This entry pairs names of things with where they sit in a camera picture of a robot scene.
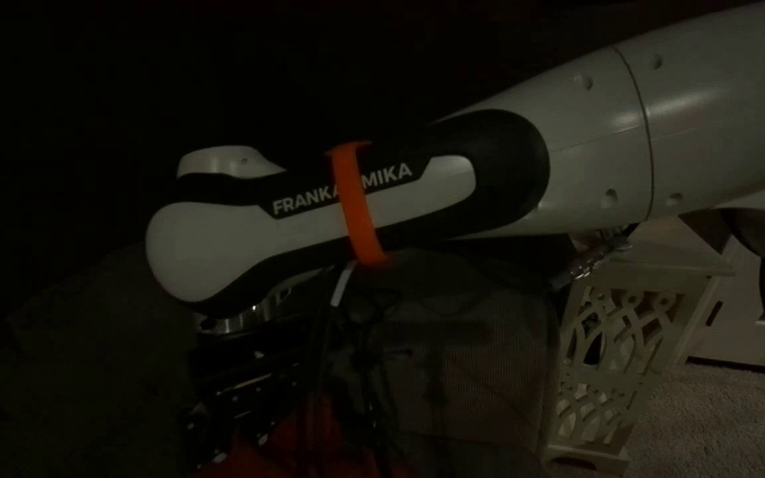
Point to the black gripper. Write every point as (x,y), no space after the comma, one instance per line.
(251,399)

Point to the red cloth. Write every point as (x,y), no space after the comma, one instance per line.
(311,443)

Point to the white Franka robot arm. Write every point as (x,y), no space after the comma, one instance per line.
(525,151)

